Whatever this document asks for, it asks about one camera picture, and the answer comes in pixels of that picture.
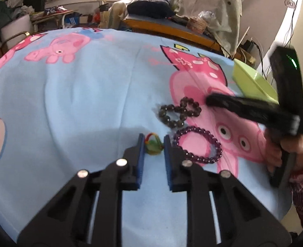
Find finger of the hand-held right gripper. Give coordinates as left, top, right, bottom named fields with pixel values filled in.
left=206, top=94, right=284, bottom=114
left=233, top=107, right=301, bottom=135

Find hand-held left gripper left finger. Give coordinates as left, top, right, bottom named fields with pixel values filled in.
left=17, top=133, right=145, bottom=247

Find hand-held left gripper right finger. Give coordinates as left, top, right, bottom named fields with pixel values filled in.
left=163, top=134, right=292, bottom=247

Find green plastic basket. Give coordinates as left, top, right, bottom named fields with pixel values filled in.
left=231, top=59, right=280, bottom=105

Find dark brown bead bracelet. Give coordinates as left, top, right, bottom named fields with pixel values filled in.
left=158, top=96, right=202, bottom=129

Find purple bead bracelet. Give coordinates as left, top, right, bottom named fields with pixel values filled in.
left=173, top=126, right=223, bottom=165

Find person's right hand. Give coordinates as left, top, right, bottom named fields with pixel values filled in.
left=264, top=130, right=303, bottom=177

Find cream power strip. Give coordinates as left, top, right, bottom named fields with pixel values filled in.
left=240, top=48, right=256, bottom=66

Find blue cartoon printed bedsheet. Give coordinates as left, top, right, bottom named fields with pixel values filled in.
left=0, top=27, right=294, bottom=243

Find wicker basket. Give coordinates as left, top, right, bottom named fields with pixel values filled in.
left=186, top=17, right=208, bottom=35

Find clear plastic bag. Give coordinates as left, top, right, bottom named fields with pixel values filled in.
left=198, top=10, right=215, bottom=22

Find pale dotted cloth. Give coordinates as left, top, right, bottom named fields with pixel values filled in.
left=179, top=0, right=243, bottom=58

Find wooden table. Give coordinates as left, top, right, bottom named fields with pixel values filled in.
left=123, top=14, right=223, bottom=55

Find black cloth bundle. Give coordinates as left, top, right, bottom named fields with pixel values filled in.
left=127, top=0, right=177, bottom=19

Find blue striped shoe box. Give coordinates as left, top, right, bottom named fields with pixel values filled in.
left=64, top=15, right=81, bottom=29

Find small folding table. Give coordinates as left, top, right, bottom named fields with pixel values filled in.
left=30, top=10, right=79, bottom=29

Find white storage box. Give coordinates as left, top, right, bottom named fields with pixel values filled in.
left=1, top=14, right=35, bottom=43

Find thin wall cables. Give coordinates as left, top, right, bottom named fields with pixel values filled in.
left=260, top=5, right=300, bottom=81

